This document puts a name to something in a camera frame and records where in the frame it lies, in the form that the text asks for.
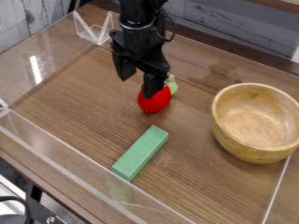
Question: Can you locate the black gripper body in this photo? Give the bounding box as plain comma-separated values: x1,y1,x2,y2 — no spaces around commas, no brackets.
109,24,170,73

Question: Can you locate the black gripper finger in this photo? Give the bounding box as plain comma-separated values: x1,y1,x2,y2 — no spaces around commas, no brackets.
112,52,136,81
141,72,168,98

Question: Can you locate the red toy radish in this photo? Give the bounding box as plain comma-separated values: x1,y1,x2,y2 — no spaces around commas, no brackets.
136,74,178,114

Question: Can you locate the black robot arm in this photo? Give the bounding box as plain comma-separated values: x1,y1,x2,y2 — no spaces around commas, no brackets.
109,0,170,98

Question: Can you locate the green rectangular block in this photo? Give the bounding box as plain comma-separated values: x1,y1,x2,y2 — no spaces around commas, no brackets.
112,125,168,181

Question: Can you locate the wooden bowl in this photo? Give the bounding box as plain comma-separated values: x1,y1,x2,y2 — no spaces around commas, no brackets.
210,82,299,164

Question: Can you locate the clear acrylic corner bracket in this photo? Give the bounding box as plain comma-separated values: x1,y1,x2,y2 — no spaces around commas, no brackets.
72,11,113,46

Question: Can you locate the clear acrylic tray wall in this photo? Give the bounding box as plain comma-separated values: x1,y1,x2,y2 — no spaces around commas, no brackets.
0,100,194,224

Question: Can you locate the black metal table bracket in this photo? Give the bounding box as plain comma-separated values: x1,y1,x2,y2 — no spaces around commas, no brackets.
25,183,66,224

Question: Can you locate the black cable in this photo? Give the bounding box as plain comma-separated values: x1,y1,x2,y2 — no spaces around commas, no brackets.
0,195,33,224

